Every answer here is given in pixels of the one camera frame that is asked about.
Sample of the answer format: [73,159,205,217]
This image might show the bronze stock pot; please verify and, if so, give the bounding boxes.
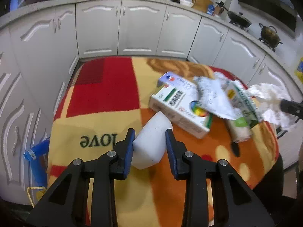
[258,23,283,52]

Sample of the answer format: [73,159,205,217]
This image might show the black frying pan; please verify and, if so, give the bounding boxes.
[216,1,252,29]

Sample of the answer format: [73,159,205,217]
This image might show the white foam block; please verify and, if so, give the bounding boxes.
[131,111,173,170]

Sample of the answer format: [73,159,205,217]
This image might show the wooden cutting board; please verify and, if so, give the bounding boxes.
[192,0,214,13]

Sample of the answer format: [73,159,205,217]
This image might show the green white plastic wrapper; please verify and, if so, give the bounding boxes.
[226,117,252,143]

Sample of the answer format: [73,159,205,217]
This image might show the green white medicine box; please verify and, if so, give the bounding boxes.
[225,80,263,128]

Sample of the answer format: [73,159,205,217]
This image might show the blue white medicine box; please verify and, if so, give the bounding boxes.
[157,72,197,91]

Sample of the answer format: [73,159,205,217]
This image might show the colourful patterned blanket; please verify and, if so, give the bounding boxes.
[47,56,280,227]

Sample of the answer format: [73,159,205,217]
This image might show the blue trash bag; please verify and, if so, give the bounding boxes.
[24,137,50,187]

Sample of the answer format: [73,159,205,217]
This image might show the white tissue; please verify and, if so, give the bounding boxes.
[246,82,296,131]

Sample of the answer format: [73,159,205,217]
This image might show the white printed snack packet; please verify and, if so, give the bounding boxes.
[193,76,237,120]

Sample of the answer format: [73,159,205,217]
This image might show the white kitchen cabinets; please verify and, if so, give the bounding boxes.
[1,0,302,204]

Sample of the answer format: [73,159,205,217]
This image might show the colourful logo medicine box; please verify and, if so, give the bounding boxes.
[149,83,213,139]

